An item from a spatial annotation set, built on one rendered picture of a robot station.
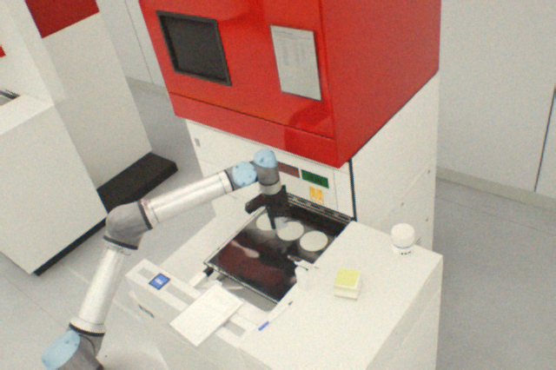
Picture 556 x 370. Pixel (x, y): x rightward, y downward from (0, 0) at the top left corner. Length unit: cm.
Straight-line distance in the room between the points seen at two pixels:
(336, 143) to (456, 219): 178
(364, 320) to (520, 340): 133
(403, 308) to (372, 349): 17
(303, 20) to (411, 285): 85
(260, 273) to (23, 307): 202
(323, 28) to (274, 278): 85
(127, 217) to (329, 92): 70
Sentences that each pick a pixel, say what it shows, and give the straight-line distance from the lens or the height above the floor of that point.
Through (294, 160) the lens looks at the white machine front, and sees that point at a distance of 184.
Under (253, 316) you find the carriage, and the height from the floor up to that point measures 88.
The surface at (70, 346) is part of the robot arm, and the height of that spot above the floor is 107.
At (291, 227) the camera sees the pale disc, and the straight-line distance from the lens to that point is 195.
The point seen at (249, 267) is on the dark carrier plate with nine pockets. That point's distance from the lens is 184.
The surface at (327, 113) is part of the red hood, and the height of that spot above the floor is 143.
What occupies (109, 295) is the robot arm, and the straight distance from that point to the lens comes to 173.
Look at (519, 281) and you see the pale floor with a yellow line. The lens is 299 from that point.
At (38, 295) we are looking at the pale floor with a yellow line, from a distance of 354.
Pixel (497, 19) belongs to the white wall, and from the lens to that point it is 293.
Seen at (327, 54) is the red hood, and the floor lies 162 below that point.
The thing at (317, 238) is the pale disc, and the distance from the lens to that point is 189.
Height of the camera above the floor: 222
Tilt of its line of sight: 38 degrees down
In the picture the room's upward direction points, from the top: 11 degrees counter-clockwise
